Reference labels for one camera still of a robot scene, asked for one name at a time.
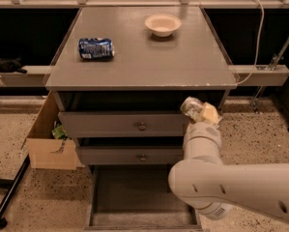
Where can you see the metal diagonal brace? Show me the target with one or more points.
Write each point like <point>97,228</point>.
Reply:
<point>277,57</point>

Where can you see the white paper bowl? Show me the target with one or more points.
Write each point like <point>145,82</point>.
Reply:
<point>163,25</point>

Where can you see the green 7up can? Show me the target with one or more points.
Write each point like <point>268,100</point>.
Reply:
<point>191,107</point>

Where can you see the cardboard box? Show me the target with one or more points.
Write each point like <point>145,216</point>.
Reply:
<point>45,151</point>

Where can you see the blue pepsi can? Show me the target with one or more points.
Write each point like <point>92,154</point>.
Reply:
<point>95,48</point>

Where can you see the black floor stand bar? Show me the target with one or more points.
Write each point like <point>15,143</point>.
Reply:
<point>10,186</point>

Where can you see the grey drawer cabinet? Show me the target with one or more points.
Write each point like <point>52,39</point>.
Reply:
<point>146,74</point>

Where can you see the green snack bag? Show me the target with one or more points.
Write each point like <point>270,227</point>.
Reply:
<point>58,131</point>

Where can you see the black object on rail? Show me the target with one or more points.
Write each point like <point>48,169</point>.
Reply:
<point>11,66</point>

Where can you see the grey middle drawer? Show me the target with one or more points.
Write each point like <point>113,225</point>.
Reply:
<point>90,155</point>

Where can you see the grey drawer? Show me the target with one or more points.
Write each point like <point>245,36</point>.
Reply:
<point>137,198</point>
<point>90,155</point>
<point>123,124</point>

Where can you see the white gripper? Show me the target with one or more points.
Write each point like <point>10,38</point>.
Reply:
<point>202,133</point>

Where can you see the grey bottom drawer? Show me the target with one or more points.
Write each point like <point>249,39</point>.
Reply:
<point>137,198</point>

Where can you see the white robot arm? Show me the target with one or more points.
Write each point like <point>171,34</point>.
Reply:
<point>212,187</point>

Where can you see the grey top drawer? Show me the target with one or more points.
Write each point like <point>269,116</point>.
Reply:
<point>123,124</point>

